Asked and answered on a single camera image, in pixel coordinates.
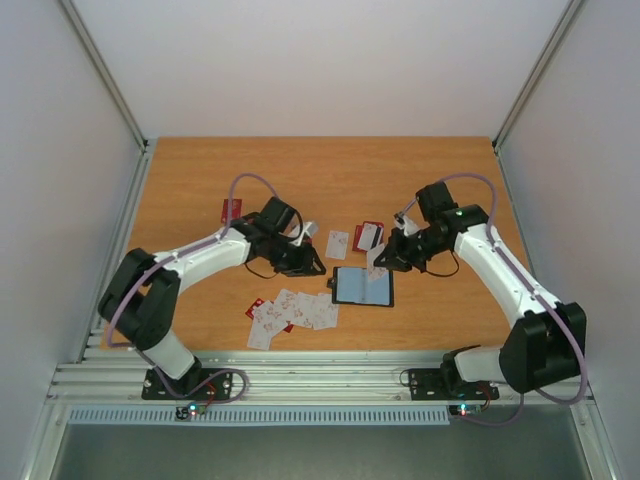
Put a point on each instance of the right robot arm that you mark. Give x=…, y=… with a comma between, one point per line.
x=546, y=342

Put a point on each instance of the frame post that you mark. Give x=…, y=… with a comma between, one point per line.
x=543, y=61
x=90, y=47

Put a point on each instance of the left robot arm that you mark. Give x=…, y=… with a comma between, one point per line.
x=140, y=300

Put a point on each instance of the red card far left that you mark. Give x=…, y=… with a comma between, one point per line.
x=231, y=209

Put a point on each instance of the white floral card pile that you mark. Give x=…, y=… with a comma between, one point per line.
x=302, y=310

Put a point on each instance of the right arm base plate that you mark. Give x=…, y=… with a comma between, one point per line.
x=431, y=384

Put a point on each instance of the red card under pile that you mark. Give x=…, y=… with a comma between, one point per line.
x=257, y=303

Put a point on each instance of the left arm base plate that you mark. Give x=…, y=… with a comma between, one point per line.
x=200, y=384

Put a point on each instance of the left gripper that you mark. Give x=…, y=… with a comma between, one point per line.
x=304, y=263

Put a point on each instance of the red card with white card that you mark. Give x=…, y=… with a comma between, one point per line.
x=368, y=235

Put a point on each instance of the grey slotted cable duct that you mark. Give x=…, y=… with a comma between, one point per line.
x=261, y=416

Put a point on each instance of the black leather card holder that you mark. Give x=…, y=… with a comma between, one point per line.
x=352, y=286

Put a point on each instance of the left controller board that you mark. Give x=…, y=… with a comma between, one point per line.
x=192, y=411

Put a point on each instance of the left frame post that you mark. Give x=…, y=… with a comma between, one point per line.
x=90, y=47

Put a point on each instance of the aluminium table edge rail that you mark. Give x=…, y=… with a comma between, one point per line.
x=275, y=378

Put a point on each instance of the right frame post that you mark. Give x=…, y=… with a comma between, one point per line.
x=543, y=61

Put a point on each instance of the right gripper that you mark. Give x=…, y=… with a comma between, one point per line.
x=405, y=248

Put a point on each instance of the right controller board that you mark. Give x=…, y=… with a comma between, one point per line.
x=466, y=409

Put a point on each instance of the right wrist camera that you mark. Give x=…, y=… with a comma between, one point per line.
x=405, y=225

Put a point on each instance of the controller board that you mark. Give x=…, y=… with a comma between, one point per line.
x=466, y=409
x=192, y=411

